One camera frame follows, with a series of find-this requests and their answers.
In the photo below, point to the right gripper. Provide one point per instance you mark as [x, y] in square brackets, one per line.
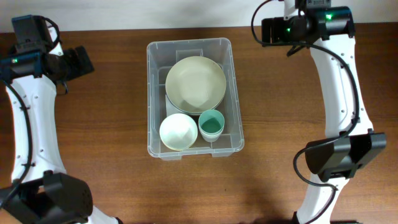
[277, 23]

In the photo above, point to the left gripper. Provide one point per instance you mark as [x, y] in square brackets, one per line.
[79, 69]

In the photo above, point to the cream white bowl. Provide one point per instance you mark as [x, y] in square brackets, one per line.
[195, 84]

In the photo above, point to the mint green cup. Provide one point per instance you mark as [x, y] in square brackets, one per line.
[211, 121]

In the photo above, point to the white small bowl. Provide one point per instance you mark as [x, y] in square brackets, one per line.
[178, 129]

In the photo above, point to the grey white cup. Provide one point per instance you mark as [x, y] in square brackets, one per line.
[210, 137]

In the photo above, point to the mint green small bowl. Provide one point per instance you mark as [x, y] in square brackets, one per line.
[179, 147]

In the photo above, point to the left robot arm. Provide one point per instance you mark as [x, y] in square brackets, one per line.
[41, 190]

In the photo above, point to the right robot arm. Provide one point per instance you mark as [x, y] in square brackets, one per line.
[350, 140]

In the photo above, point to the clear plastic storage bin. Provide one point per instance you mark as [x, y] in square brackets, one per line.
[161, 57]

